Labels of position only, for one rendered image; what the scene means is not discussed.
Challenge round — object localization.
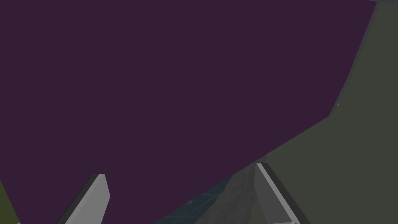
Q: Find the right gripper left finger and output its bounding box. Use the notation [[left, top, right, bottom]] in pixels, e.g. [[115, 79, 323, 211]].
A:
[[56, 173, 111, 224]]

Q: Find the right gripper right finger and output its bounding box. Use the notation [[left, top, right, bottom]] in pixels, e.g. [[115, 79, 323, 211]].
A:
[[253, 162, 312, 224]]

